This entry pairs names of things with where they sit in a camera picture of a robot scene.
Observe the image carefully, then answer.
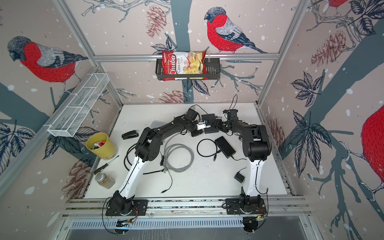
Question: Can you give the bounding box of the ribbed black network switch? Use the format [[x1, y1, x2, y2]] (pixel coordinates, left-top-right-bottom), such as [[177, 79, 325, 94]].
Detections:
[[215, 137, 236, 159]]

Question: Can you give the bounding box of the white small network switch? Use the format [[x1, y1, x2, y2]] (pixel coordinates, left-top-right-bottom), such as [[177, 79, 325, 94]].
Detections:
[[150, 121, 167, 129]]

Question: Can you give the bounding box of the black short cable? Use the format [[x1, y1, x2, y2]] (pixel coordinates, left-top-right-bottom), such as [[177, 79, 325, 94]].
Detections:
[[196, 138, 221, 162]]

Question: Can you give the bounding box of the grey ethernet cable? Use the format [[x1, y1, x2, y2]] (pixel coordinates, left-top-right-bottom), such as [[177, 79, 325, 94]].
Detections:
[[163, 133, 195, 173]]

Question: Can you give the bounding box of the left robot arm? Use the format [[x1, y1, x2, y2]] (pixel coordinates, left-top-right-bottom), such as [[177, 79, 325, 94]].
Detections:
[[106, 109, 199, 216]]

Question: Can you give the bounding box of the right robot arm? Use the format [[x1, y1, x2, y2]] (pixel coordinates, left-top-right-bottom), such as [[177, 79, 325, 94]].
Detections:
[[214, 109, 272, 215]]

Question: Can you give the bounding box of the left black power adapter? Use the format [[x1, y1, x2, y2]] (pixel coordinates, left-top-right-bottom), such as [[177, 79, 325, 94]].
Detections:
[[159, 151, 174, 194]]

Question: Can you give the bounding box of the black power adapter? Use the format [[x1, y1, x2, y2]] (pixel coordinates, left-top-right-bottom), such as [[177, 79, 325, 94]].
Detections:
[[231, 156, 247, 183], [159, 151, 174, 194]]

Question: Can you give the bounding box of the black stapler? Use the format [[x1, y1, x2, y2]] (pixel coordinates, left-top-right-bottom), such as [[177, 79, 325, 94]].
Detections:
[[122, 130, 139, 140]]

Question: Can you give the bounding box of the right black power adapter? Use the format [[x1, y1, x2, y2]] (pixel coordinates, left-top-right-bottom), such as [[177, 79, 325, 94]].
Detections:
[[231, 156, 247, 183]]

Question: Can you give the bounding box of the red chips bag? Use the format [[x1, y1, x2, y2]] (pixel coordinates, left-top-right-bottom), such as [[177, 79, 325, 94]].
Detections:
[[162, 51, 207, 75]]

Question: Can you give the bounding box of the yellow cup with markers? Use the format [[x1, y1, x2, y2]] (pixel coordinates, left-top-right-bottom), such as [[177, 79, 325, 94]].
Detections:
[[86, 133, 118, 160]]

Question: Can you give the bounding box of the glass jar with lid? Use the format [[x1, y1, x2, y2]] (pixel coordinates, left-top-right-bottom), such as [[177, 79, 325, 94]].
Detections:
[[95, 173, 116, 189]]

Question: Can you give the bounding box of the black wire wall basket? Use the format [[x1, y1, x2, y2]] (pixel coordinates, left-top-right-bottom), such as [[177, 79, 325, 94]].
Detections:
[[155, 58, 221, 81]]

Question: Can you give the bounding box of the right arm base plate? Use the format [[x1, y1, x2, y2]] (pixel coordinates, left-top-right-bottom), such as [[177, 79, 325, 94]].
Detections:
[[223, 196, 267, 216]]

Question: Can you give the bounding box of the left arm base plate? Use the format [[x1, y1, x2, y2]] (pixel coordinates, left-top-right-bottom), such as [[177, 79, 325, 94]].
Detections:
[[106, 198, 149, 217]]

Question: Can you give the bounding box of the black handled screwdriver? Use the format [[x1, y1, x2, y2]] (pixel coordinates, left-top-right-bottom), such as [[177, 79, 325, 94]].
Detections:
[[93, 155, 119, 176]]

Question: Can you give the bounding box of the white mesh wall shelf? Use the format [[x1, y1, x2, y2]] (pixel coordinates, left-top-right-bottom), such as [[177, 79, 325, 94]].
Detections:
[[48, 73, 110, 137]]

